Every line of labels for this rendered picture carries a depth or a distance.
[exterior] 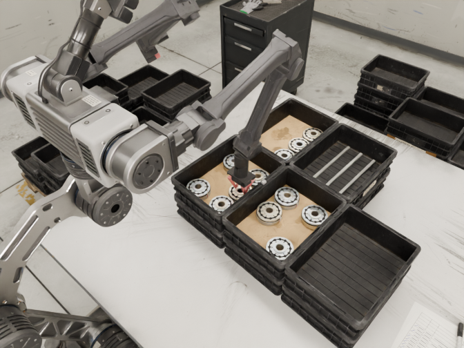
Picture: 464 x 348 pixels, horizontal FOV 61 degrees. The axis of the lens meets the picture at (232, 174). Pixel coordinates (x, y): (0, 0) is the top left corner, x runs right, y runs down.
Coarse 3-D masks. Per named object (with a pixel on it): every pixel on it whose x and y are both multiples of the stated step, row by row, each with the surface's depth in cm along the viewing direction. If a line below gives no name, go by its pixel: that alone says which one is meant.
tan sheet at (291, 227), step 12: (300, 204) 163; (252, 216) 159; (288, 216) 159; (300, 216) 159; (240, 228) 155; (252, 228) 155; (264, 228) 155; (276, 228) 155; (288, 228) 155; (300, 228) 155; (264, 240) 151; (300, 240) 151
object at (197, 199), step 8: (232, 136) 179; (208, 152) 172; (264, 152) 171; (200, 160) 168; (280, 160) 167; (184, 168) 164; (280, 168) 164; (176, 176) 162; (176, 184) 159; (184, 192) 157; (192, 192) 155; (248, 192) 155; (200, 200) 152; (240, 200) 152; (208, 208) 149; (232, 208) 149; (216, 216) 147
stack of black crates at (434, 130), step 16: (400, 112) 256; (416, 112) 258; (432, 112) 251; (448, 112) 245; (400, 128) 242; (416, 128) 234; (432, 128) 250; (448, 128) 250; (416, 144) 239; (432, 144) 233; (448, 144) 225
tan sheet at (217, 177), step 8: (216, 168) 178; (208, 176) 175; (216, 176) 175; (224, 176) 175; (216, 184) 172; (224, 184) 172; (232, 184) 171; (216, 192) 168; (224, 192) 168; (208, 200) 165
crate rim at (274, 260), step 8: (288, 168) 165; (272, 176) 161; (304, 176) 161; (264, 184) 158; (320, 184) 157; (256, 192) 155; (328, 192) 154; (248, 200) 153; (344, 200) 151; (224, 216) 146; (224, 224) 146; (232, 224) 144; (320, 224) 143; (240, 232) 141; (312, 232) 141; (248, 240) 139; (304, 240) 139; (256, 248) 138; (296, 248) 136; (264, 256) 136; (272, 256) 134; (288, 256) 134; (280, 264) 132
